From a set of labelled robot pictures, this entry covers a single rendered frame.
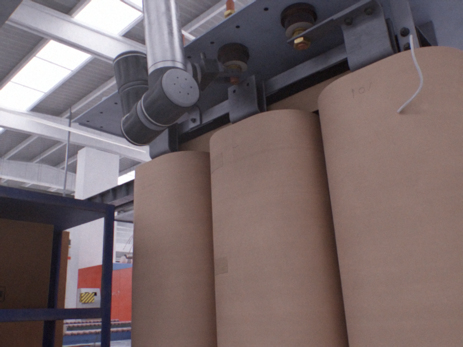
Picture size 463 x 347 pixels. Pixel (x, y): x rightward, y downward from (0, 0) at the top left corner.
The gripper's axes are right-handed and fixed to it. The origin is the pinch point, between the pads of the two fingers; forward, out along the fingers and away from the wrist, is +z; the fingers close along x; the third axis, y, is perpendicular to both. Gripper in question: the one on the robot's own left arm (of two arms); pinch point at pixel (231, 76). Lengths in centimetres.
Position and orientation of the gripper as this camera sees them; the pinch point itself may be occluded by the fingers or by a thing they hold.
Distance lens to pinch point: 143.7
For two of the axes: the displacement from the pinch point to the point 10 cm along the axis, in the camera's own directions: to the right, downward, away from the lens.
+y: -2.3, -9.5, 2.3
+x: -4.6, 3.1, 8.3
